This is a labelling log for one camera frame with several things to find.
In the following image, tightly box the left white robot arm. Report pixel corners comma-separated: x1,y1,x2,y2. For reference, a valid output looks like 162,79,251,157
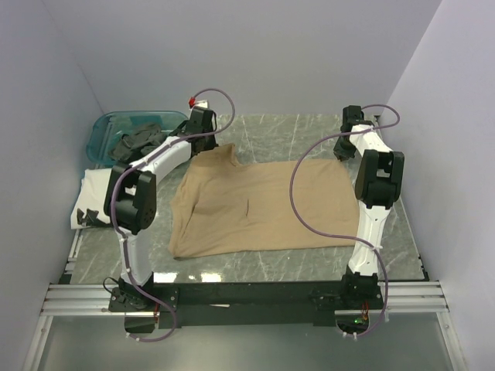
104,107,217,311

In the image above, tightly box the black base beam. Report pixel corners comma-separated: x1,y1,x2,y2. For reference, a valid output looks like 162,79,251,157
108,277,387,335

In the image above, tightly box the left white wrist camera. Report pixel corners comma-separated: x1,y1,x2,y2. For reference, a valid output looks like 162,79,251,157
188,97,210,110

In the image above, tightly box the teal plastic bin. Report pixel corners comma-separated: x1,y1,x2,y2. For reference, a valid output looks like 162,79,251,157
86,111,187,168

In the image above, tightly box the aluminium rail frame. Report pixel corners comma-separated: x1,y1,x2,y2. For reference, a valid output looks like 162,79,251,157
21,227,465,371

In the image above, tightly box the dark grey t shirt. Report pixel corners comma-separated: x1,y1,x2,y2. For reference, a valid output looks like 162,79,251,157
108,122,168,164

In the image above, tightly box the tan t shirt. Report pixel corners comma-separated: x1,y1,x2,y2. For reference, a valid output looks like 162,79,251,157
169,144,359,258

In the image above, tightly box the white printed t shirt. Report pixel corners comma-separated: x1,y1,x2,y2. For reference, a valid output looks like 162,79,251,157
70,168,111,230

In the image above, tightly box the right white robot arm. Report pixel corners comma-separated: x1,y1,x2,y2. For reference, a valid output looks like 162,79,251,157
333,105,405,308

